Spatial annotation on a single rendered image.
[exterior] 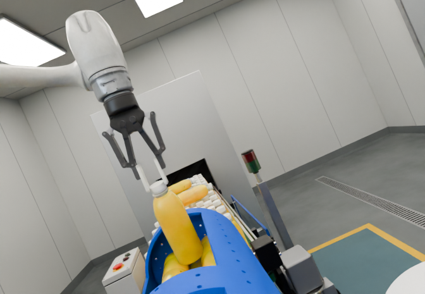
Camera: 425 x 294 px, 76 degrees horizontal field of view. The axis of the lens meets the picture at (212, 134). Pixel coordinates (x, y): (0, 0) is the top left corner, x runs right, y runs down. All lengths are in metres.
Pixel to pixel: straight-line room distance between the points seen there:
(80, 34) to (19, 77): 0.22
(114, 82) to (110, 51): 0.07
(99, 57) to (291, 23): 5.14
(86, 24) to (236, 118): 4.52
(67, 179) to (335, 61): 5.42
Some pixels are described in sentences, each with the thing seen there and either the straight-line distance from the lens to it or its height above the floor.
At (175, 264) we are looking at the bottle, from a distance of 0.75.
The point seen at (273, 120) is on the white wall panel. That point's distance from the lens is 5.21.
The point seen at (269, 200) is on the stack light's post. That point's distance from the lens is 1.33.
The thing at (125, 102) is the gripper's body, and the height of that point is 1.55.
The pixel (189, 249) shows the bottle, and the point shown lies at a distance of 0.72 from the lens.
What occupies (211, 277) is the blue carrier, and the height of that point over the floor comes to 1.22.
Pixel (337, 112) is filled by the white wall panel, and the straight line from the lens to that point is 5.61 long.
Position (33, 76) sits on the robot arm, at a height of 1.73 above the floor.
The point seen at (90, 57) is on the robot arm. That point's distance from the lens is 0.68.
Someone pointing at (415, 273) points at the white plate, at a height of 1.04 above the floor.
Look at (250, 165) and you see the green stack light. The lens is 1.28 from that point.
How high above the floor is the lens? 1.41
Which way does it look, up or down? 1 degrees down
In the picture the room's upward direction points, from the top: 24 degrees counter-clockwise
